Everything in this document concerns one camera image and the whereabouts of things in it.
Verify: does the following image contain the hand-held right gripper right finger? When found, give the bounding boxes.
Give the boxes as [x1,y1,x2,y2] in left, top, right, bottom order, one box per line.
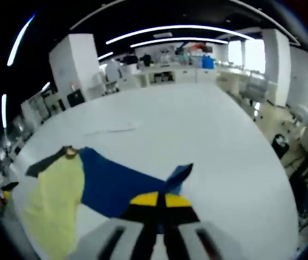
[163,192,242,260]

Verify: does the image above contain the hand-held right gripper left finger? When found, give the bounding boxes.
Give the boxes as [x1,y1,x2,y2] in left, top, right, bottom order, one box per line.
[68,190,161,260]

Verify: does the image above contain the yellow blue black garment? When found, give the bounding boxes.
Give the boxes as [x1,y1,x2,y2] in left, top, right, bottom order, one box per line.
[21,145,195,260]

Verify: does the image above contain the black low cabinet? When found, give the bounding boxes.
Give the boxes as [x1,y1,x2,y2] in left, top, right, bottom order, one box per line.
[67,89,85,108]

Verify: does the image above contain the black chair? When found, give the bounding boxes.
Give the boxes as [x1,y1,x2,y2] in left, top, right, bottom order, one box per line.
[272,133,290,159]

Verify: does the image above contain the white square pillar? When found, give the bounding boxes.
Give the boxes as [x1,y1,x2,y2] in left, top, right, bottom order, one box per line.
[261,28,292,107]
[48,33,101,109]

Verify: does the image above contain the white tall cabinet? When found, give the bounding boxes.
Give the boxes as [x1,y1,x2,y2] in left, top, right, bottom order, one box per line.
[106,59,121,82]

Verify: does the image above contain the white counter cabinets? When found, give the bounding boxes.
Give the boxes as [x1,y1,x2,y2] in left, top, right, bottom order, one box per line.
[137,64,220,88]

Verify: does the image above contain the blue bin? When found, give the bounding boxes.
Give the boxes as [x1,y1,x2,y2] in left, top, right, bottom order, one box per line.
[202,55,215,70]

